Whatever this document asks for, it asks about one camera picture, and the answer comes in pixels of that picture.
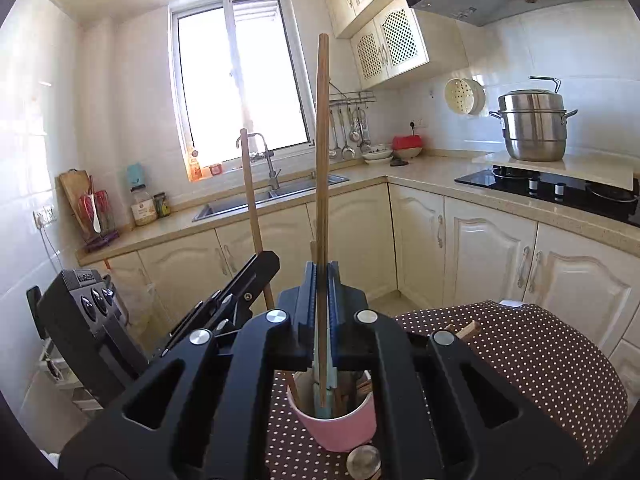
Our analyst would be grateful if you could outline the purple utensil rack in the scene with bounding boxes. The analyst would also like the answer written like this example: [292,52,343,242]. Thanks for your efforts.
[80,187,121,253]

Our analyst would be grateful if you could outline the red container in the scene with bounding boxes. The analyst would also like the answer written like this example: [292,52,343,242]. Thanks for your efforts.
[391,134,426,160]

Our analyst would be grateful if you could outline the wooden cutting board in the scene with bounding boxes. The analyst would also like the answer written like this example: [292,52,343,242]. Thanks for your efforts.
[58,169,93,233]

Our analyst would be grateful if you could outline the metal spoon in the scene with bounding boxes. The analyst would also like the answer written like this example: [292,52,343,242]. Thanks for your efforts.
[347,444,382,480]

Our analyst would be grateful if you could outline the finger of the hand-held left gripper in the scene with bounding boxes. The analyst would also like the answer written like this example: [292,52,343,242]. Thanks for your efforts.
[150,291,229,362]
[212,250,281,334]

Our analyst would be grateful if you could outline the steel sink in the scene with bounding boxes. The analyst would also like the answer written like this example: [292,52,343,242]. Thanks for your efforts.
[191,172,351,223]

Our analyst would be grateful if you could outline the cream round strainer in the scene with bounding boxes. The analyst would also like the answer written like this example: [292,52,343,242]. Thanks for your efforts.
[444,77,486,116]

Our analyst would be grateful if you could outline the white plastic spoon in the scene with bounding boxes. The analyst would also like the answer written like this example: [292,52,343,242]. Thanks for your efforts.
[86,192,102,233]

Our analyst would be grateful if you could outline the turquoise handled spoon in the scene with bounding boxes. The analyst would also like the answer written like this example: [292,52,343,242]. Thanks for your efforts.
[312,380,333,419]

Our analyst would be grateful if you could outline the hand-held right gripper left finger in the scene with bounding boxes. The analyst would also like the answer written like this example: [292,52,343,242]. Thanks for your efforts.
[57,260,321,480]

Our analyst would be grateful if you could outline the kitchen window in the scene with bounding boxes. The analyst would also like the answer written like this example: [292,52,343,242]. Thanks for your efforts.
[167,0,321,171]

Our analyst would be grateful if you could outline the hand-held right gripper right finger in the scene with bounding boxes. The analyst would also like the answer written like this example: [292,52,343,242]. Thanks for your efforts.
[327,260,588,480]

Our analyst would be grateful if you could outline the white storage shelf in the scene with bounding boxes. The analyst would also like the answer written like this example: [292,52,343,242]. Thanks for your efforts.
[37,340,96,411]

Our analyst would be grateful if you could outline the stacked white bowls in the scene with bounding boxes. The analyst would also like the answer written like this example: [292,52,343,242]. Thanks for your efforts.
[361,144,394,165]

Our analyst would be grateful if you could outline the pink cup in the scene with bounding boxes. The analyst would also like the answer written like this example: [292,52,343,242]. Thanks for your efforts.
[286,372,377,452]

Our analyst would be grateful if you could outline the brown polka dot tablecloth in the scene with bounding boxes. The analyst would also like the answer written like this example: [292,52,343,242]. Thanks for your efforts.
[265,300,628,480]

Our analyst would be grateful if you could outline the cream lattice door cabinet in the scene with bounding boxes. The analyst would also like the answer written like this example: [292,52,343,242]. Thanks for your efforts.
[349,5,470,92]

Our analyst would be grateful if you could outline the black glass stove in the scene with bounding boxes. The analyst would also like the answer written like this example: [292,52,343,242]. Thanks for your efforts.
[454,165,640,228]

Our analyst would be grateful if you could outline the wall socket with cable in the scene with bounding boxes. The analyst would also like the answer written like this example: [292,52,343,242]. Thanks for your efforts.
[32,205,66,271]

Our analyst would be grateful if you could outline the cream base cabinets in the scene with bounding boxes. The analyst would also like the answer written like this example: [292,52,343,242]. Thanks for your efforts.
[77,182,640,411]

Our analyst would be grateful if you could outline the metal faucet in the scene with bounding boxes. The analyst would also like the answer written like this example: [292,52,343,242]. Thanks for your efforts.
[236,132,282,192]

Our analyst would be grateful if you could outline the steel steamer pot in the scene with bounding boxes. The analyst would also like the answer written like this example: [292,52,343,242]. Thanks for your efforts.
[489,76,578,162]

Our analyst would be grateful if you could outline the pile of wooden chopsticks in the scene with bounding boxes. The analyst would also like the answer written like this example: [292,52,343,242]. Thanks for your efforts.
[282,370,373,418]

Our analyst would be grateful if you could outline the glass jar dark lid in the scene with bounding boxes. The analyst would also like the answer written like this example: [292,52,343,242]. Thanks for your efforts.
[131,185,158,227]

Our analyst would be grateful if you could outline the metal ladle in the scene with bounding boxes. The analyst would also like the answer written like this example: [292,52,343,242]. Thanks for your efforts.
[327,107,341,158]
[337,107,356,159]

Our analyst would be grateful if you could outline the metal wall rack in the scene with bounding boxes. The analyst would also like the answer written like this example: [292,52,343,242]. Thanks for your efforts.
[327,80,376,107]

